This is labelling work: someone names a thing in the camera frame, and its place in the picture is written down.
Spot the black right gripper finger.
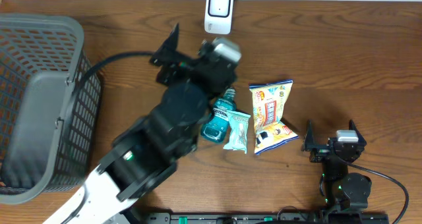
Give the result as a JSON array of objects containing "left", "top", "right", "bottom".
[
  {"left": 301, "top": 120, "right": 315, "bottom": 152},
  {"left": 349, "top": 119, "right": 367, "bottom": 147}
]

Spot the pale green snack packet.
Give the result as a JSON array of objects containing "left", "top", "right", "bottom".
[{"left": 224, "top": 111, "right": 251, "bottom": 154}]

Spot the teal Listerine mouthwash bottle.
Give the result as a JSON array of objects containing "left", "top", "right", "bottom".
[{"left": 200, "top": 88, "right": 236, "bottom": 143}]

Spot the yellow chips snack bag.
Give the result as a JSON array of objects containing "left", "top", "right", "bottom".
[{"left": 249, "top": 80, "right": 299, "bottom": 155}]

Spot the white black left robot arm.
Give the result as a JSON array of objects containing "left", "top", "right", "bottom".
[{"left": 48, "top": 27, "right": 241, "bottom": 223}]

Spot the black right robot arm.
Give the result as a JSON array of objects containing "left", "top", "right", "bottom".
[{"left": 301, "top": 121, "right": 372, "bottom": 211}]

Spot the white barcode scanner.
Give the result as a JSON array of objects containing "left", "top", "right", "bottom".
[{"left": 204, "top": 0, "right": 234, "bottom": 35}]

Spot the grey plastic shopping basket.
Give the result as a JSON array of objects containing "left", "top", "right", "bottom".
[{"left": 1, "top": 13, "right": 102, "bottom": 205}]

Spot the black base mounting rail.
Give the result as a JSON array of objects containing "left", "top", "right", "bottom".
[{"left": 131, "top": 212, "right": 389, "bottom": 224}]

